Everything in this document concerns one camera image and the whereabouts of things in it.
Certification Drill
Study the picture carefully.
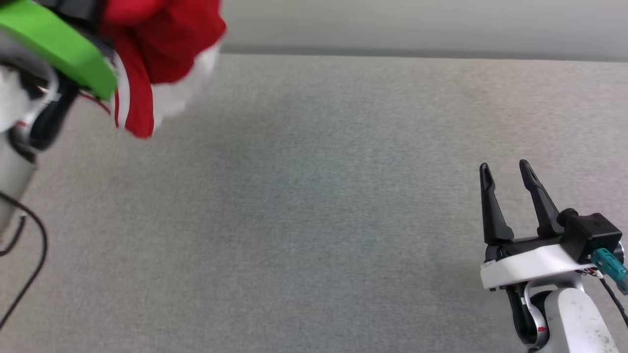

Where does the thin black cable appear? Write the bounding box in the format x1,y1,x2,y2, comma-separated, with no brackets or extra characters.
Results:
0,216,26,257

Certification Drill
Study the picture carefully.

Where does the grey fabric sofa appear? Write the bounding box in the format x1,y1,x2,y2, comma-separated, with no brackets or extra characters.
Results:
0,47,628,353

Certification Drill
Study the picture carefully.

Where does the red basketball jersey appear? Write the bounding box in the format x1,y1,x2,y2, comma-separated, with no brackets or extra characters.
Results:
101,0,227,139

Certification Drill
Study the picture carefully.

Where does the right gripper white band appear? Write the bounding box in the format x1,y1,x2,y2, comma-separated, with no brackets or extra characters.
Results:
479,159,597,291

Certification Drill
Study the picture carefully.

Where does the teal cable connector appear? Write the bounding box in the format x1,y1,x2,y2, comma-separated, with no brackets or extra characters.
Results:
591,248,628,295

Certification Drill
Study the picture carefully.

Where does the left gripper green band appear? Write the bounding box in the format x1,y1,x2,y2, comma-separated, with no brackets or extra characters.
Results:
0,0,118,101

